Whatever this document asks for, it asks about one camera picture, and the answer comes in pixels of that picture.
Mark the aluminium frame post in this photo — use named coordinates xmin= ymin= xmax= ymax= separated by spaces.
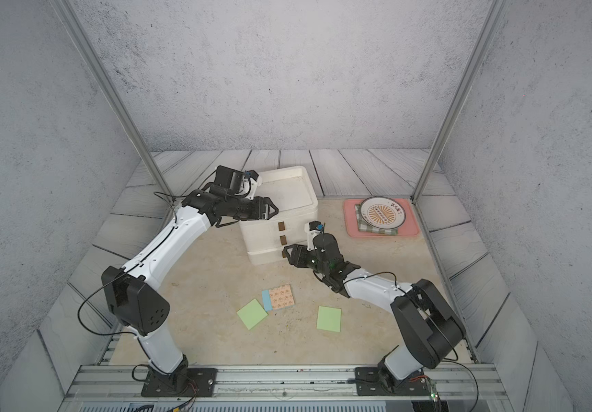
xmin=411 ymin=0 xmax=507 ymax=204
xmin=50 ymin=0 xmax=173 ymax=196

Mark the pink tray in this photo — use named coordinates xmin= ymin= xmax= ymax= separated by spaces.
xmin=342 ymin=197 xmax=421 ymax=238

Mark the green checkered cloth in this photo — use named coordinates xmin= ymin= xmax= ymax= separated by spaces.
xmin=354 ymin=204 xmax=398 ymax=236

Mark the white three-drawer cabinet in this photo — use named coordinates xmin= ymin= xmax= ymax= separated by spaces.
xmin=239 ymin=166 xmax=318 ymax=248

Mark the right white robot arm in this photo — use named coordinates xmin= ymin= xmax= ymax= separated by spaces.
xmin=282 ymin=231 xmax=466 ymax=384

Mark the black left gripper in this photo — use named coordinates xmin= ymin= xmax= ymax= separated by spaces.
xmin=226 ymin=196 xmax=280 ymax=221

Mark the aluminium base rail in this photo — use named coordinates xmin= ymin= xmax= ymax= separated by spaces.
xmin=60 ymin=363 xmax=513 ymax=411

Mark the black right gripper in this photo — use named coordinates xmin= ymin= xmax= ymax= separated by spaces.
xmin=283 ymin=244 xmax=331 ymax=278

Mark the orange patterned sticky pad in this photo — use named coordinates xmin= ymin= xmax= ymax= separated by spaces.
xmin=269 ymin=284 xmax=295 ymax=310

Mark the left aluminium frame post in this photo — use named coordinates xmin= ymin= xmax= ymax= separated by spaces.
xmin=50 ymin=0 xmax=173 ymax=196

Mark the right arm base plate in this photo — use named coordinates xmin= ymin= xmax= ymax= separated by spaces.
xmin=349 ymin=367 xmax=431 ymax=397

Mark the orange patterned plate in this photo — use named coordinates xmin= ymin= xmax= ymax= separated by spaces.
xmin=360 ymin=197 xmax=407 ymax=229

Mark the blue sticky note pad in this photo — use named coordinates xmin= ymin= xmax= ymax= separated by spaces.
xmin=261 ymin=289 xmax=273 ymax=312

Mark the green sticky note pad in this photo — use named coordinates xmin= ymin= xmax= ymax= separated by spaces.
xmin=237 ymin=299 xmax=268 ymax=331

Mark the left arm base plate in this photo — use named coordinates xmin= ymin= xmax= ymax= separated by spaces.
xmin=141 ymin=367 xmax=218 ymax=398

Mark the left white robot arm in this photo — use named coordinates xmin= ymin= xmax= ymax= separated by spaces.
xmin=102 ymin=166 xmax=279 ymax=376

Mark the right aluminium frame post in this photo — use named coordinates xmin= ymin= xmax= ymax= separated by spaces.
xmin=411 ymin=0 xmax=507 ymax=204

